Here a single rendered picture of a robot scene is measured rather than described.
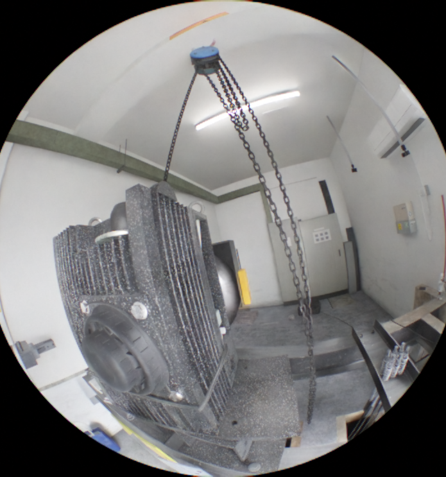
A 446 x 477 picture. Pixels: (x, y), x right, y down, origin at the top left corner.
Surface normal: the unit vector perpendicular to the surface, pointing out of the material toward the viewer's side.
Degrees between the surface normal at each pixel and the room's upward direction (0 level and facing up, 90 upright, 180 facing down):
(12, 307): 90
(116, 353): 53
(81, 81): 180
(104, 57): 180
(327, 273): 90
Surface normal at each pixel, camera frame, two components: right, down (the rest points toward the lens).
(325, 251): -0.38, 0.02
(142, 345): 0.77, -0.62
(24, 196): 0.90, -0.22
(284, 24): 0.21, 0.98
